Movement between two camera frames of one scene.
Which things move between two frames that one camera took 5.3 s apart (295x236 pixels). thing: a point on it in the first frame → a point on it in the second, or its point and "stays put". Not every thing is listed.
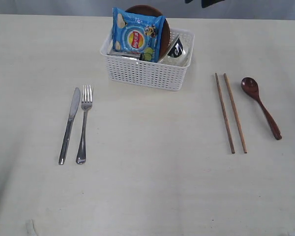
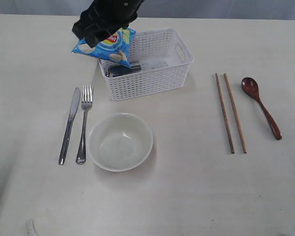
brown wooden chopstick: (234, 113) stays put
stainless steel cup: (132, 55) → (116, 70)
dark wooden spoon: (250, 85) stays put
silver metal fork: (81, 157) stays put
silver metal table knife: (73, 110) stays put
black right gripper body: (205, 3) → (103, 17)
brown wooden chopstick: (221, 101) stays put
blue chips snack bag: (137, 33) → (116, 46)
